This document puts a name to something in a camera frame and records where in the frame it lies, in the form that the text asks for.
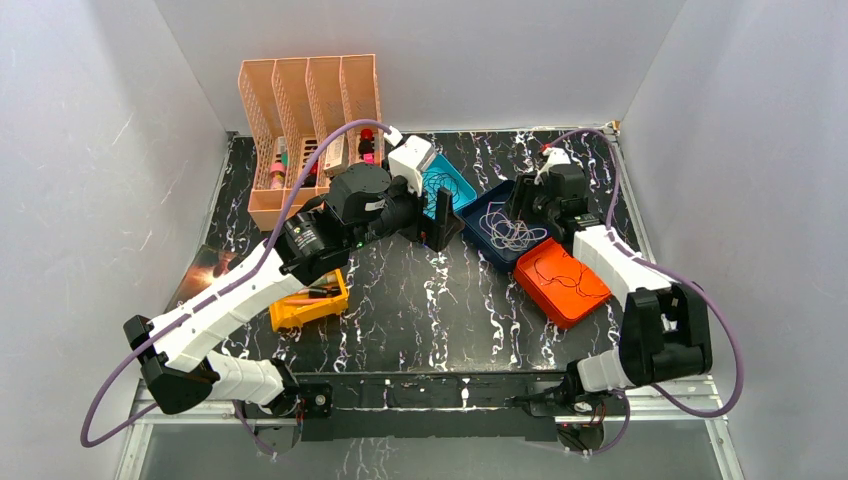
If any dark blue plastic tray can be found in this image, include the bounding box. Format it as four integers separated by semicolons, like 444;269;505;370
459;180;549;273

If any white wire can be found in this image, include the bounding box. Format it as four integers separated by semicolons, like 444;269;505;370
476;201;551;253

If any teal plastic tray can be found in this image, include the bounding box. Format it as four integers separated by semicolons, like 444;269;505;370
422;154;477;217

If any orange plastic tray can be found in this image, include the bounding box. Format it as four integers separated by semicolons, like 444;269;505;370
513;238;612;330

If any yellow plastic parts bin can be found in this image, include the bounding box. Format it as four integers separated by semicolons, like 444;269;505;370
269;269;349;332

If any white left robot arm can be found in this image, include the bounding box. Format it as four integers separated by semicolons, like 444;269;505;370
124;163;464;416

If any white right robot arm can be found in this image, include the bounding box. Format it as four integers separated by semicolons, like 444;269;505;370
505;164;713;414

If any red capped black bottle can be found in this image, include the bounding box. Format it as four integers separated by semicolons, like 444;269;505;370
357;128;375;158

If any small white box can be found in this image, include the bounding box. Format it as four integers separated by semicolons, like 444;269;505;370
322;135;349;177

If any pink tape roll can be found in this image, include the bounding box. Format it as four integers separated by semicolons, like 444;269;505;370
269;161;286;190

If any peach plastic file organizer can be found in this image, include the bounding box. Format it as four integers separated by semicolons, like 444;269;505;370
238;54;382;231

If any dark book with sunset cover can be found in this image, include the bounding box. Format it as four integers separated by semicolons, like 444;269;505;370
173;245;241;304

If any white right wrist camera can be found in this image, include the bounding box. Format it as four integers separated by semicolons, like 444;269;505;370
537;146;572;178

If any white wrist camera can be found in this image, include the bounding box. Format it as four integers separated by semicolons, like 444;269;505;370
537;146;572;178
388;135;437;197

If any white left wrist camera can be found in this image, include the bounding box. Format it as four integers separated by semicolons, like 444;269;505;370
388;135;437;197

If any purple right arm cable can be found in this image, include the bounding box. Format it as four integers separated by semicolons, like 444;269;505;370
539;127;746;457

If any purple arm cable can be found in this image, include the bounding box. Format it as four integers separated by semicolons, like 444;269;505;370
79;119;402;449
539;127;746;457

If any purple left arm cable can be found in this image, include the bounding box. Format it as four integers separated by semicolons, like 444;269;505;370
79;119;402;449

